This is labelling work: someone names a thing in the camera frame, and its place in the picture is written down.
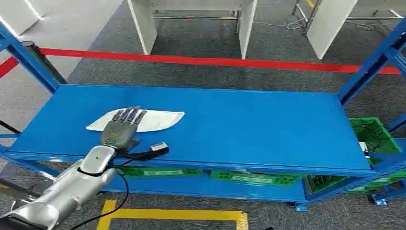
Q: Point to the blue metal shelf rack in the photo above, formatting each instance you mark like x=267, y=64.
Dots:
x=222, y=127

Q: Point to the white panel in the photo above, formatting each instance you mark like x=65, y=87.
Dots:
x=330, y=25
x=16, y=12

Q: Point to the black barrier post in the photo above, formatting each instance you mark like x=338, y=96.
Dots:
x=47, y=66

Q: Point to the white desk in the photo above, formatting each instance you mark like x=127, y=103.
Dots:
x=144, y=25

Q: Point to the green plastic crate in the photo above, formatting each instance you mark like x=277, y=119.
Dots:
x=374, y=135
x=326, y=182
x=161, y=172
x=253, y=178

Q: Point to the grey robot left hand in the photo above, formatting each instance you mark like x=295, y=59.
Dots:
x=120, y=133

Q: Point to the steel frame legs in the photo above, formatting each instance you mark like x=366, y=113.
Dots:
x=309, y=14

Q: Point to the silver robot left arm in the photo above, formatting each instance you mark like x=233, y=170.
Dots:
x=69, y=190

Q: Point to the white triangular panel part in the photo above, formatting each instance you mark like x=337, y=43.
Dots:
x=158, y=120

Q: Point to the yellow floor tape frame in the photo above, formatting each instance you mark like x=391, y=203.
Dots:
x=177, y=215

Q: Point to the red barrier belt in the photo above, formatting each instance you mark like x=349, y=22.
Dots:
x=206, y=60
x=8, y=66

